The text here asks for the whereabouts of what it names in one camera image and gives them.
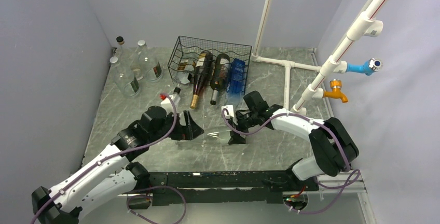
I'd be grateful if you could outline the bottle black gold cap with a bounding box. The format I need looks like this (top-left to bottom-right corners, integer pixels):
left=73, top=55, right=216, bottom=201
left=173, top=58, right=196, bottom=91

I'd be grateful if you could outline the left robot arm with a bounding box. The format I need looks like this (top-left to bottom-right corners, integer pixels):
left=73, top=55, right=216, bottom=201
left=31, top=106, right=204, bottom=223

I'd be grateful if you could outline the dark wine bottle gold cap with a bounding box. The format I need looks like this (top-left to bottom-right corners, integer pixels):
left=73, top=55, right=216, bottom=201
left=190, top=51, right=214, bottom=109

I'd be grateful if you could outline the clear bottle dark neck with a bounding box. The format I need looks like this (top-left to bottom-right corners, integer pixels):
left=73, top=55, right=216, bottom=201
left=109, top=56, right=141, bottom=97

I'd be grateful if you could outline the clear bottle silver cap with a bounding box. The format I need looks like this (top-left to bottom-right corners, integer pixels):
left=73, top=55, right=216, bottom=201
left=137, top=40, right=163, bottom=82

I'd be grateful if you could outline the white pvc pipe frame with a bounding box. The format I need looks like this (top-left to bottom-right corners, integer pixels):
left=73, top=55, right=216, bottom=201
left=251, top=0, right=413, bottom=113

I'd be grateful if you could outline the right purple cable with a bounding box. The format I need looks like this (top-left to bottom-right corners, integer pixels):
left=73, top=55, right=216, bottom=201
left=222, top=108, right=361, bottom=216

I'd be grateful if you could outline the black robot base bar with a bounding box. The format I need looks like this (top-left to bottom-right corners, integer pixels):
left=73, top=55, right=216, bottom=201
left=129, top=170, right=319, bottom=206

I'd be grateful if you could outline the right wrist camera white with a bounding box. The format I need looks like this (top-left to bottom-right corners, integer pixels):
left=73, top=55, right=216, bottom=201
left=221, top=105, right=237, bottom=123

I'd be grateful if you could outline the orange faucet tap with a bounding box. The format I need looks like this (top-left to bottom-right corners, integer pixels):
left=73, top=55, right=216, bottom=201
left=323, top=79, right=348, bottom=103

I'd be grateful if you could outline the purple cable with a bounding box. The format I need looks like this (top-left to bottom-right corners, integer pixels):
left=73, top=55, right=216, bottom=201
left=222, top=108, right=361, bottom=216
left=30, top=93, right=188, bottom=224

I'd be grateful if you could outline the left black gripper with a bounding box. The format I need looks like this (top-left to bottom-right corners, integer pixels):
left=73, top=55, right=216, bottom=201
left=149, top=109, right=203, bottom=143

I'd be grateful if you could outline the blue square dash bottle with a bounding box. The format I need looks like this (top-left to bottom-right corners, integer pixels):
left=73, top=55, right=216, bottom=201
left=226, top=59, right=245, bottom=106

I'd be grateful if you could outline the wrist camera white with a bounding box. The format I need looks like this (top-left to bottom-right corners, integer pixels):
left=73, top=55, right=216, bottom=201
left=221, top=105, right=237, bottom=123
left=160, top=92, right=181, bottom=113

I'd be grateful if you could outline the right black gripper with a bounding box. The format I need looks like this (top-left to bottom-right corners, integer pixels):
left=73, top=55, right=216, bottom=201
left=227, top=110, right=258, bottom=144

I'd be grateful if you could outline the blue faucet tap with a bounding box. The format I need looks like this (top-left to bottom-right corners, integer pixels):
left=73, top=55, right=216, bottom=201
left=346, top=58, right=382, bottom=76

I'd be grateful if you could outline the lower bottle silver cap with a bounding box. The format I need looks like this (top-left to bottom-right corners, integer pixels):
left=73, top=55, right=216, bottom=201
left=210, top=53, right=230, bottom=105

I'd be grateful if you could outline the blue tinted clear bottle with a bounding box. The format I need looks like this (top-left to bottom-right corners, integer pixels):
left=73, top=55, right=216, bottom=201
left=175, top=127, right=230, bottom=145

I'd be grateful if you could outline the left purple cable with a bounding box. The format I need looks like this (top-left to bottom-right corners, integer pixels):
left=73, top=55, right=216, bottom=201
left=30, top=93, right=188, bottom=224

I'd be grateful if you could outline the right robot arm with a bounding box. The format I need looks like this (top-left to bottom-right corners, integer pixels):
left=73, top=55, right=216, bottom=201
left=222, top=91, right=359, bottom=190

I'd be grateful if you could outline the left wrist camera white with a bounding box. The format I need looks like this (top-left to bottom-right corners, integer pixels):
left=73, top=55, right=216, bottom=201
left=160, top=92, right=181, bottom=113

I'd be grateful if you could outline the clear bottle blue medallion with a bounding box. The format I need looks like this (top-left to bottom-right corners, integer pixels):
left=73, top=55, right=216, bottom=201
left=116, top=36, right=144, bottom=80

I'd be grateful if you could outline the black wire wine rack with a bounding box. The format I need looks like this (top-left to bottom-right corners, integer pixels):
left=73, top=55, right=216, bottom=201
left=168, top=36, right=252, bottom=95

